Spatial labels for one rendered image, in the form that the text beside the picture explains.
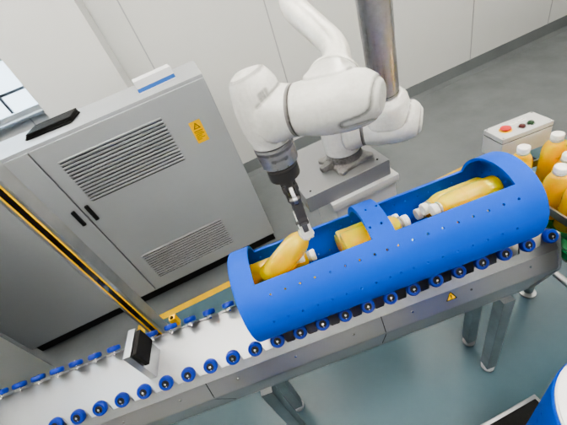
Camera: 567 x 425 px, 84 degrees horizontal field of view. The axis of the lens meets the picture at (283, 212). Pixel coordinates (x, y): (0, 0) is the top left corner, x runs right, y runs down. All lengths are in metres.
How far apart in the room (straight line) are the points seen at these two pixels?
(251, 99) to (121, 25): 2.74
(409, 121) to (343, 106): 0.71
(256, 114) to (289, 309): 0.52
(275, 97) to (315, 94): 0.08
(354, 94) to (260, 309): 0.58
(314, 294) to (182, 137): 1.53
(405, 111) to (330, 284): 0.69
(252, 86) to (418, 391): 1.70
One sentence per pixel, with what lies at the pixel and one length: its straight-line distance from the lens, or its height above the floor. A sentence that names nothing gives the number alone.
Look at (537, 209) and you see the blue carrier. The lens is 1.07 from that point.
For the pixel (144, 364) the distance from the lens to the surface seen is 1.20.
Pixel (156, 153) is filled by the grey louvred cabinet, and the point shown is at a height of 1.13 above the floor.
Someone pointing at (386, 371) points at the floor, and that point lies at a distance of 2.00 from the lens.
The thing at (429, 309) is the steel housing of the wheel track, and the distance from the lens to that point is 1.16.
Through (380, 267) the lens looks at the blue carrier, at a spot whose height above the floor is 1.15.
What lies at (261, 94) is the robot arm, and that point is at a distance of 0.62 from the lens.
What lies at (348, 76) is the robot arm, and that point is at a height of 1.66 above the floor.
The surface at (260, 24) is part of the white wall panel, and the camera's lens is 3.41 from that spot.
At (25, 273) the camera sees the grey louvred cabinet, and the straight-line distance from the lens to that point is 2.80.
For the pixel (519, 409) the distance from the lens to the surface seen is 1.84.
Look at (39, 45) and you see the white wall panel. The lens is 3.11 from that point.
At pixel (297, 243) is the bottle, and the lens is 0.86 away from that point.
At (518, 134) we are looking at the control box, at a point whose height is 1.10.
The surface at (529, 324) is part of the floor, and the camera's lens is 2.20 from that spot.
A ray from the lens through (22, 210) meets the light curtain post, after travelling 1.27.
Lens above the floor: 1.85
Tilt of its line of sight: 38 degrees down
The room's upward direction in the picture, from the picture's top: 22 degrees counter-clockwise
